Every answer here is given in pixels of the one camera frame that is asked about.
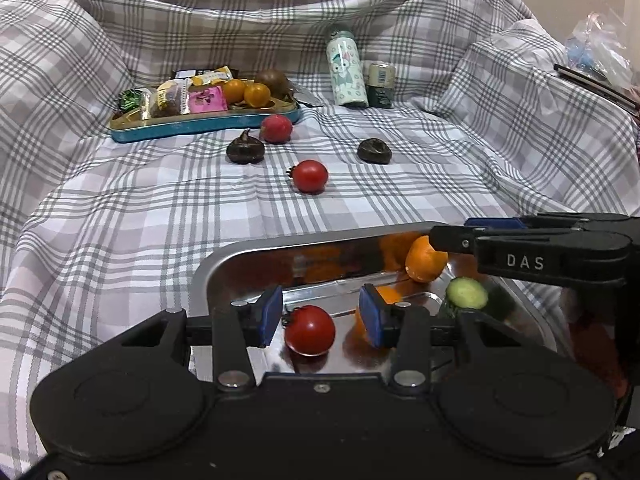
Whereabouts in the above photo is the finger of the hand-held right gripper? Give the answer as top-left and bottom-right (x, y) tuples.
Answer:
(464, 216), (543, 229)
(429, 224), (482, 254)

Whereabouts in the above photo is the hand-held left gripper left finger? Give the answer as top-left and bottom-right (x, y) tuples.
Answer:
(117, 285), (285, 393)

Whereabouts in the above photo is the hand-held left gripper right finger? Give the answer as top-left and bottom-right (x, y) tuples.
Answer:
(358, 283), (522, 390)

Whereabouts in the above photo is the oval orange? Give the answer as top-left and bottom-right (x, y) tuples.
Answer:
(403, 235), (450, 284)

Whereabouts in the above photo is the red tomato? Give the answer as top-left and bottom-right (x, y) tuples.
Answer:
(286, 159), (330, 195)
(281, 304), (337, 358)

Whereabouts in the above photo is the large cucumber piece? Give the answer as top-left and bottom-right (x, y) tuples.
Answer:
(443, 276), (490, 319)

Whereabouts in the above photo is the stainless steel tray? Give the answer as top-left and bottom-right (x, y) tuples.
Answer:
(191, 220), (577, 377)

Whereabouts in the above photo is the flat water chestnut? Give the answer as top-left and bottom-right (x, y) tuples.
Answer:
(357, 137), (393, 165)

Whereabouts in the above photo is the dark green can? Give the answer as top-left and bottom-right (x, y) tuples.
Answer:
(366, 61), (397, 110)

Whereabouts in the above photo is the water chestnut with stem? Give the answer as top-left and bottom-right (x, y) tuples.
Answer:
(225, 128), (266, 165)

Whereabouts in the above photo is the grey plaid bed sheet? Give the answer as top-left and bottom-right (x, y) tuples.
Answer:
(0, 0), (640, 466)

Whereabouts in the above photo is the white green cartoon bottle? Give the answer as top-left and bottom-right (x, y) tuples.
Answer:
(325, 24), (370, 110)

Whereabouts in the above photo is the blue tin tray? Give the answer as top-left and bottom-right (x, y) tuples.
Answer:
(108, 75), (301, 144)

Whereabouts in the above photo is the clear plastic bag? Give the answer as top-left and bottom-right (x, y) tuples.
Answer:
(564, 12), (634, 89)

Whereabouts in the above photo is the silver foil packet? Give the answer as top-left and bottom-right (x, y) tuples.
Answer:
(290, 83), (321, 107)

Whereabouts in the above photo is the small orange tomato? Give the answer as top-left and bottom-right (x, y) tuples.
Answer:
(243, 82), (272, 109)
(221, 78), (249, 106)

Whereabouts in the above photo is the pink snack packet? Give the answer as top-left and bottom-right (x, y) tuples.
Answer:
(187, 84), (229, 114)

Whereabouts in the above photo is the brown round fruit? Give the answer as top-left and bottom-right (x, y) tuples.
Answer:
(253, 68), (291, 101)

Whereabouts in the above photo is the brown snack packet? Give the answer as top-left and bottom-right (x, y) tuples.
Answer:
(148, 79), (194, 119)

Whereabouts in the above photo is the yellow snack packet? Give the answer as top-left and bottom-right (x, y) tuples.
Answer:
(192, 67), (236, 86)

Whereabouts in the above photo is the green candy wrapper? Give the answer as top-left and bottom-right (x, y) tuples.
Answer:
(117, 87), (151, 114)

